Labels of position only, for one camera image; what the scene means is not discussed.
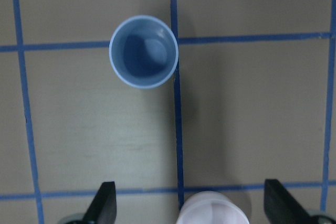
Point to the blue cup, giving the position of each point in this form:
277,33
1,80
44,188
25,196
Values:
143,52

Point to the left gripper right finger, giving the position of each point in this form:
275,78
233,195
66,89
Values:
281,207

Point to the pink bowl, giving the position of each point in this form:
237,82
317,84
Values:
210,207

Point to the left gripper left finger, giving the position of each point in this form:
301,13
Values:
103,208

